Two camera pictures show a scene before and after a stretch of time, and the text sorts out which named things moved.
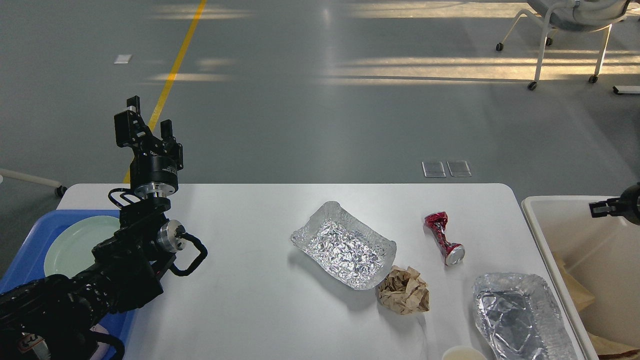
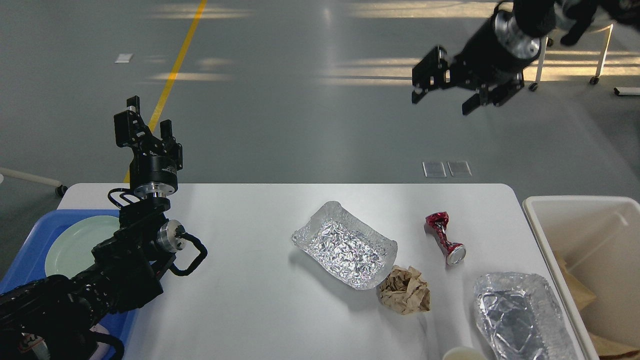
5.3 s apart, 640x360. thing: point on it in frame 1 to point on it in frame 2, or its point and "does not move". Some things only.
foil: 516,314 does not move
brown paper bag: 579,297 does not move
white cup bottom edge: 463,353 does not move
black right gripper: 628,205 to 497,56
